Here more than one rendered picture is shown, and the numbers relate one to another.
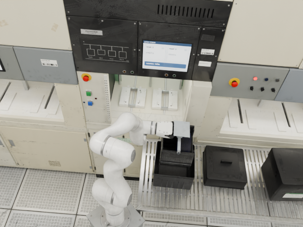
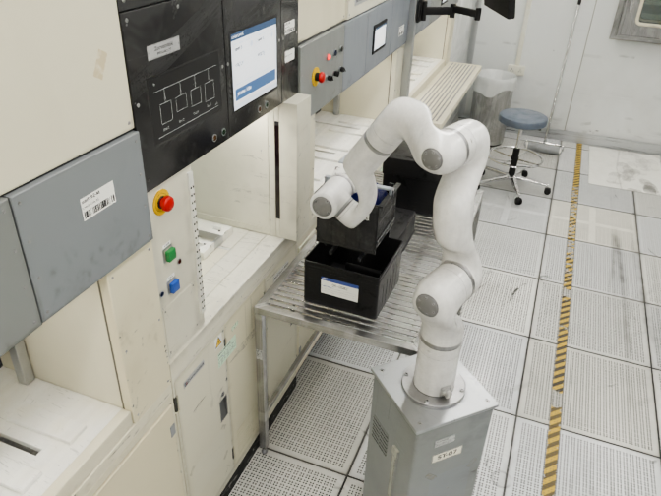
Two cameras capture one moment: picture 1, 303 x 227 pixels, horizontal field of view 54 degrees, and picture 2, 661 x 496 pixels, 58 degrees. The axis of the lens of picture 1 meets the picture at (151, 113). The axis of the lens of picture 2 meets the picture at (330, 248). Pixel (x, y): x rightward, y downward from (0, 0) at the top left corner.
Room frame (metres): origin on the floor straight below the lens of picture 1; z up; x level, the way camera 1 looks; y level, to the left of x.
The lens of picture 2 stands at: (0.62, 1.55, 2.04)
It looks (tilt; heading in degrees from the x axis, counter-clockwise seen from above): 31 degrees down; 290
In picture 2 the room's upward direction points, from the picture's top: 2 degrees clockwise
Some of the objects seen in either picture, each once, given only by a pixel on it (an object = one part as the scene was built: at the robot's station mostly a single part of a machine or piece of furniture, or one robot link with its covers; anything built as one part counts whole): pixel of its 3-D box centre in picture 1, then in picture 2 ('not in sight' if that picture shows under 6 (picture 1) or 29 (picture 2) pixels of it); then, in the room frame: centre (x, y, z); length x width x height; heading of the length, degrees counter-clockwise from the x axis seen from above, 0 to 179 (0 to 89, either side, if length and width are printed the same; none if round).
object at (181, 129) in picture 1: (177, 143); (357, 204); (1.14, -0.18, 1.12); 0.24 x 0.20 x 0.32; 178
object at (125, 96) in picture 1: (133, 97); not in sight; (1.75, 0.17, 0.89); 0.22 x 0.21 x 0.04; 0
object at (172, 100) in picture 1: (164, 99); (194, 235); (1.75, -0.10, 0.89); 0.22 x 0.21 x 0.04; 0
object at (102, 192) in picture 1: (108, 195); (441, 308); (0.77, 0.21, 1.07); 0.19 x 0.12 x 0.24; 72
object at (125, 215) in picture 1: (115, 212); (437, 361); (0.76, 0.18, 0.85); 0.19 x 0.19 x 0.18
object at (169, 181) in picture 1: (173, 165); (353, 270); (1.14, -0.19, 0.85); 0.28 x 0.28 x 0.17; 88
